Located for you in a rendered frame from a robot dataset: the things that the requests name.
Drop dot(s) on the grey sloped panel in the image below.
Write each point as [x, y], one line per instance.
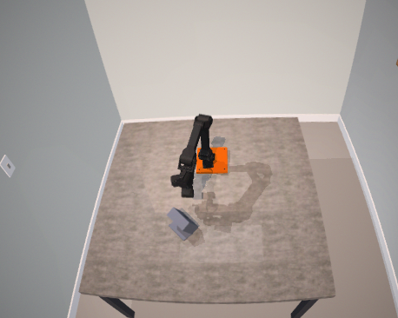
[181, 224]

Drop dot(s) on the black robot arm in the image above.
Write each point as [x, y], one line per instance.
[201, 127]

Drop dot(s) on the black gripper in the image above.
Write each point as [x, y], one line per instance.
[188, 192]

